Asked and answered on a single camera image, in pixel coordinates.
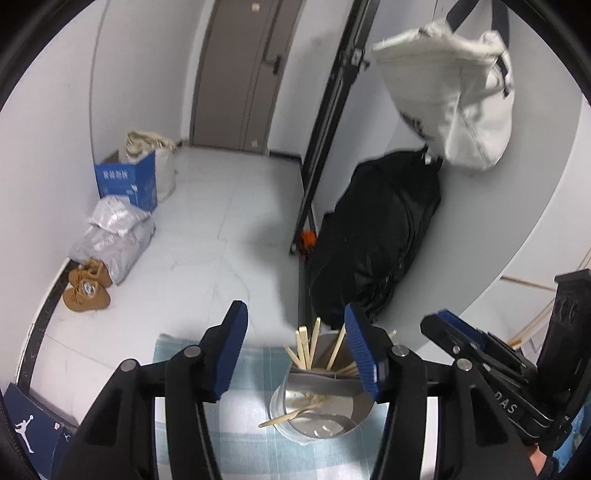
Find black coat rack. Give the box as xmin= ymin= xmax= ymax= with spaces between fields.
xmin=288 ymin=0 xmax=384 ymax=333

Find person's right hand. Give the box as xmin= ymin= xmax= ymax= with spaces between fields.
xmin=526 ymin=450 xmax=557 ymax=478

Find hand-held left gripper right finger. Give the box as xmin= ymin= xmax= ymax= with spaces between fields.
xmin=344 ymin=302 xmax=539 ymax=480

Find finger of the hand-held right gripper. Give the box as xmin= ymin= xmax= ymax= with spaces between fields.
xmin=438 ymin=310 xmax=539 ymax=370
xmin=420 ymin=314 xmax=532 ymax=388

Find blue cardboard box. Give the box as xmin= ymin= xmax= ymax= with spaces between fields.
xmin=95 ymin=150 xmax=158 ymax=213

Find white canvas bag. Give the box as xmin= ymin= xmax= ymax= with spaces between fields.
xmin=370 ymin=21 xmax=515 ymax=174

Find white woven sack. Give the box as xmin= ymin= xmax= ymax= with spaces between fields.
xmin=124 ymin=130 xmax=178 ymax=201

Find thin wooden sticks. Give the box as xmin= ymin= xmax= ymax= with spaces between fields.
xmin=508 ymin=298 xmax=557 ymax=349

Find teal plaid tablecloth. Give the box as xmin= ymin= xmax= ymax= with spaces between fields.
xmin=152 ymin=335 xmax=439 ymax=480

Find grey door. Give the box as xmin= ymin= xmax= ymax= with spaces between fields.
xmin=189 ymin=0 xmax=305 ymax=153

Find white utensil holder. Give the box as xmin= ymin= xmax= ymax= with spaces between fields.
xmin=269 ymin=330 xmax=377 ymax=446

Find bunch of wooden chopsticks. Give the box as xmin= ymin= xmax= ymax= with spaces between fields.
xmin=257 ymin=316 xmax=398 ymax=430

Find whitish plastic parcel bag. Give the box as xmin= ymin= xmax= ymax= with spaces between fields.
xmin=88 ymin=195 xmax=148 ymax=238

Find blue shoe box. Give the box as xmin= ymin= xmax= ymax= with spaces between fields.
xmin=0 ymin=383 xmax=77 ymax=480

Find grey plastic parcel bag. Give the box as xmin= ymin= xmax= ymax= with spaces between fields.
xmin=68 ymin=217 xmax=157 ymax=284

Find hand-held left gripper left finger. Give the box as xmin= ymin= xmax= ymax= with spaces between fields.
xmin=51 ymin=300 xmax=250 ymax=480

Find black backpack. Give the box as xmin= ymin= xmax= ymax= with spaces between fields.
xmin=307 ymin=148 xmax=444 ymax=326

